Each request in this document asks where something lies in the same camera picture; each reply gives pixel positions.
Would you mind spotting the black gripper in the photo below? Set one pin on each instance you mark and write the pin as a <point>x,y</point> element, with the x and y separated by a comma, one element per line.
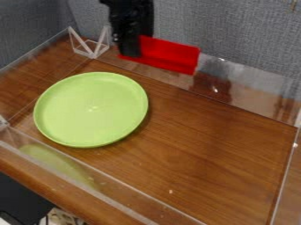
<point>128,13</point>

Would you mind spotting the green round plate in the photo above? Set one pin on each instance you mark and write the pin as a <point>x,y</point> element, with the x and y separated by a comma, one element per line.
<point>92,109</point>

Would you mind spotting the white power strip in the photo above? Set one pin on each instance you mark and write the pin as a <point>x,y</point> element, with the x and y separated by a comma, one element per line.
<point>61,217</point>

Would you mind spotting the clear acrylic corner bracket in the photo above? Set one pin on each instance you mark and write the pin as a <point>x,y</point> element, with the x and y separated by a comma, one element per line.
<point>90,48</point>

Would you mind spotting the clear acrylic enclosure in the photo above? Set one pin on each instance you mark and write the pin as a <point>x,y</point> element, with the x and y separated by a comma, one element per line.
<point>212,160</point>

